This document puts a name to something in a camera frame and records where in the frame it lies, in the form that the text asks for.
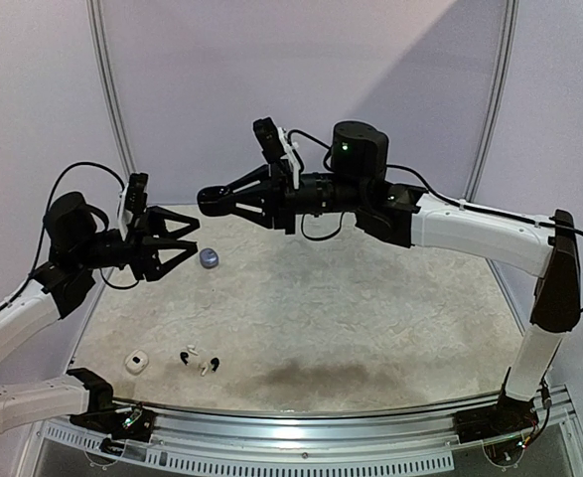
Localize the black earbud charging case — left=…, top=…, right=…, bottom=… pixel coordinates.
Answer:
left=197, top=186, right=232, bottom=214

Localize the left aluminium frame post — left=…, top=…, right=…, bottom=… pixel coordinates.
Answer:
left=86, top=0, right=138, bottom=175

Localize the black earbud right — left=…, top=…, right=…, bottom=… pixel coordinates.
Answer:
left=210, top=357, right=220, bottom=373

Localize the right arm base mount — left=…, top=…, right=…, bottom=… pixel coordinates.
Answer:
left=453, top=397, right=552, bottom=446

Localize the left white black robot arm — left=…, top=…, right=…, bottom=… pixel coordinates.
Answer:
left=0, top=192, right=200, bottom=441

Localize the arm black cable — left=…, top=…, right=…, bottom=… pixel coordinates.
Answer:
left=0, top=161, right=133, bottom=334
left=288, top=128, right=583, bottom=312

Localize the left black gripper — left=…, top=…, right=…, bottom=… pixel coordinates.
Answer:
left=73, top=205, right=200, bottom=280

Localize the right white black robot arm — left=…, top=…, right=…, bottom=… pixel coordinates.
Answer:
left=197, top=118, right=581, bottom=433

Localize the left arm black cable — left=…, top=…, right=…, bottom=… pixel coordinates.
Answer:
left=0, top=161, right=133, bottom=334

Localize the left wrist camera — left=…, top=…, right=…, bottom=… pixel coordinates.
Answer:
left=117, top=173, right=149, bottom=239

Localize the aluminium front rail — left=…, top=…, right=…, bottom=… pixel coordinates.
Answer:
left=20, top=386, right=583, bottom=476

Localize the aluminium frame post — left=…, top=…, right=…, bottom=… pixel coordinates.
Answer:
left=86, top=0, right=138, bottom=175
left=463, top=0, right=519, bottom=202

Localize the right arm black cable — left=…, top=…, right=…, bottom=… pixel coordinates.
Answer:
left=288, top=128, right=583, bottom=312

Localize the right aluminium frame post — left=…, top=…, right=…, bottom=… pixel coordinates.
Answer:
left=463, top=0, right=519, bottom=202

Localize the purple earbud charging case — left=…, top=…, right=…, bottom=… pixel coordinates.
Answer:
left=199, top=247, right=219, bottom=269

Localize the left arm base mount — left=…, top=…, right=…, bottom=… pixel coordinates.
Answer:
left=70, top=403, right=157, bottom=443

